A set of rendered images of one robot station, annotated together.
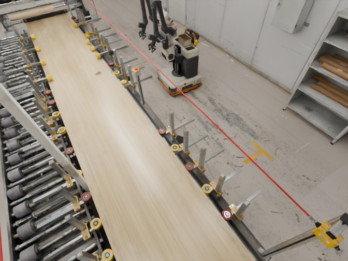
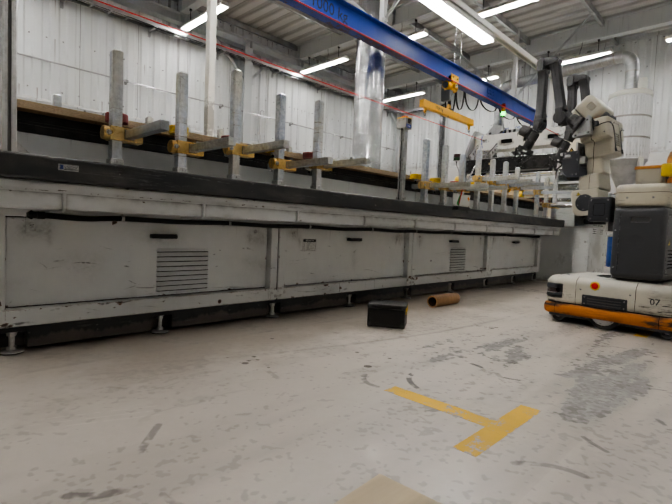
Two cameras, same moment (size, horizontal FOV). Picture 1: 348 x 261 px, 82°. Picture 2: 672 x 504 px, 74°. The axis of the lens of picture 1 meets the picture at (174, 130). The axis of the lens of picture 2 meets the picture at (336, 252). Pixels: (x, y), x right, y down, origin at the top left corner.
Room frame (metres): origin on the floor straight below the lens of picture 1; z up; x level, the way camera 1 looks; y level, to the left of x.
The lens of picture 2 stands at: (0.81, -2.29, 0.51)
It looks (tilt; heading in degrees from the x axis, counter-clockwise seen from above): 3 degrees down; 75
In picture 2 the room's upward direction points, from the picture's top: 2 degrees clockwise
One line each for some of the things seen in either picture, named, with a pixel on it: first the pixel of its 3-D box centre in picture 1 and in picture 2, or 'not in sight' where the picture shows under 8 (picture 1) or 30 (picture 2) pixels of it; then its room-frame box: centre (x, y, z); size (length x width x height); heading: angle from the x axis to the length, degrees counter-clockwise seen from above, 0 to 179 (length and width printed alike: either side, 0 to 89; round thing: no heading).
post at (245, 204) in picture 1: (239, 212); (115, 117); (0.46, -0.49, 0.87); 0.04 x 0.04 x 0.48; 30
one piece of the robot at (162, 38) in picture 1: (162, 39); (580, 162); (3.07, 0.11, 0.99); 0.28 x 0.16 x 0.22; 26
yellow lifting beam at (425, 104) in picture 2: not in sight; (448, 113); (4.83, 5.10, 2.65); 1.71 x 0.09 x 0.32; 30
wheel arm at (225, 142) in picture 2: (222, 181); (201, 147); (0.76, -0.42, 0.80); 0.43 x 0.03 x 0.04; 120
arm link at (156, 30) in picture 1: (155, 19); (541, 95); (2.80, 0.18, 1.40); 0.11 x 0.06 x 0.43; 26
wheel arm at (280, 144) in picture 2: (205, 160); (254, 149); (0.97, -0.30, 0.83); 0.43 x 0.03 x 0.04; 120
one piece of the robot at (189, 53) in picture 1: (183, 56); (645, 227); (3.24, -0.24, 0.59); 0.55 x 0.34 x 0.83; 26
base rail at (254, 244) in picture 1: (129, 86); (438, 209); (2.35, 0.62, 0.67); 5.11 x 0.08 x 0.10; 30
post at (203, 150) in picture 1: (201, 162); (235, 125); (0.89, -0.23, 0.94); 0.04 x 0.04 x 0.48; 30
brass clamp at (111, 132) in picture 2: (235, 212); (121, 135); (0.48, -0.48, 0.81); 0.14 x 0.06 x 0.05; 30
